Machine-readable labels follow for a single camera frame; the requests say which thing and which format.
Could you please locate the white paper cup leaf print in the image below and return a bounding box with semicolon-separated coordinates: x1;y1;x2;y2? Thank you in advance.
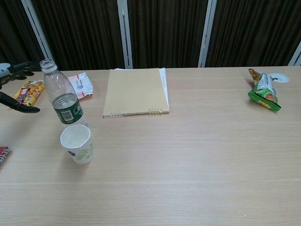
60;125;95;165

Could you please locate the orange yellow snack pack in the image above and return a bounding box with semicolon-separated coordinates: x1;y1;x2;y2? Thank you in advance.
13;80;45;106

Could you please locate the green chip bag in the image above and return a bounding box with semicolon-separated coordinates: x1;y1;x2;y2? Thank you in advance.
247;68;282;112

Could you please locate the red spiral notebook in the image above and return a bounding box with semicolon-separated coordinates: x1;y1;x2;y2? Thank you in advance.
0;146;12;168

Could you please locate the white partition post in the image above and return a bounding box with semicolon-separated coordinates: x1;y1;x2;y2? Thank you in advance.
198;0;217;68
20;0;58;71
117;0;134;69
288;41;301;66

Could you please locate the pink wet wipes pack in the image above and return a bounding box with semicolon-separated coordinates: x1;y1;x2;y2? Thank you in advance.
67;72;94;101

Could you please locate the dark curtain panel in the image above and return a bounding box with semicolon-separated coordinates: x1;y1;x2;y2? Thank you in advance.
206;0;301;68
0;0;49;71
32;0;126;71
127;0;209;69

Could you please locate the transparent plastic water bottle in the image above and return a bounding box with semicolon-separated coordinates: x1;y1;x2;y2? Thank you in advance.
39;58;89;130

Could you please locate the white round table grommet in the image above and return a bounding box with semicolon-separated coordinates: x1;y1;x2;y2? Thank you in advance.
268;73;289;83

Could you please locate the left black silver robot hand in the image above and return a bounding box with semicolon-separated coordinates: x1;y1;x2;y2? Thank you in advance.
0;61;40;114

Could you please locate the tan spiral notebook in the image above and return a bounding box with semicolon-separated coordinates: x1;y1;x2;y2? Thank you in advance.
103;68;170;119

